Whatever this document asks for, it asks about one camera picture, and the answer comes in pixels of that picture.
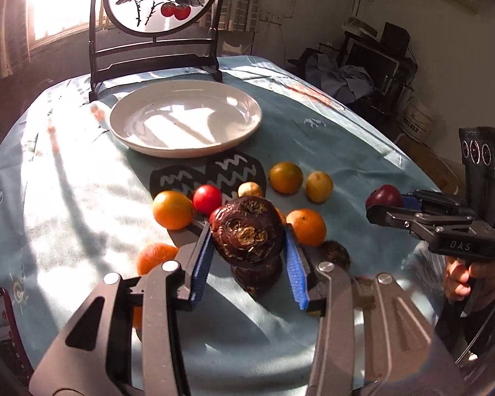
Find red tomato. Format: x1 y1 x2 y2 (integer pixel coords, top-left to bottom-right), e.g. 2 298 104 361
193 184 222 215

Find white plastic bucket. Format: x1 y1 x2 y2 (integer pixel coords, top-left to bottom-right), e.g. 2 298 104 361
400 97 436 144

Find small tan walnut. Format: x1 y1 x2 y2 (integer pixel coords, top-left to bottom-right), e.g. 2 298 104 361
238 181 265 198

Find small yellow lemon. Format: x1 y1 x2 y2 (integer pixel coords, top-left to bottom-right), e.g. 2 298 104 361
305 171 333 204

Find textured orange mandarin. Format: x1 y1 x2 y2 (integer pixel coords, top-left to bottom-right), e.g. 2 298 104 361
136 242 179 275

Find person's right hand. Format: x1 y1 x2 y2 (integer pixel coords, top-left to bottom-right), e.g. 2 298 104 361
444 256 495 310

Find phone with red case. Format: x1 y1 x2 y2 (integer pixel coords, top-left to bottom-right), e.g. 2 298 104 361
0 287 34 389

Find teal patterned tablecloth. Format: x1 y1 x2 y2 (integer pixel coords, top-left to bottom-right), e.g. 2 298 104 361
0 56 437 395

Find white round plate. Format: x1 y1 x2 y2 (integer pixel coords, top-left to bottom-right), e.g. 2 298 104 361
108 80 263 159

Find black framed painted screen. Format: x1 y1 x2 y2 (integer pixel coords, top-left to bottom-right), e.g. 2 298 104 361
88 0 223 102

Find large dark wrinkled fruit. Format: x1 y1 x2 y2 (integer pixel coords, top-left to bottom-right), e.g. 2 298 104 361
209 196 285 268

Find yellow-orange citrus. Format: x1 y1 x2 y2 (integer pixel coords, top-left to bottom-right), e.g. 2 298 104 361
269 162 304 195

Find small dark wrinkled fruit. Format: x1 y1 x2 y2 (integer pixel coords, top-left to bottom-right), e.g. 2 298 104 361
318 241 351 271

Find dark red plum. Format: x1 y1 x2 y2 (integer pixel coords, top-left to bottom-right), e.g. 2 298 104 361
366 184 403 209

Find large yellow-orange orange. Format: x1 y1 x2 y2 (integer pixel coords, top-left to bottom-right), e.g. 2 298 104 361
153 190 195 231

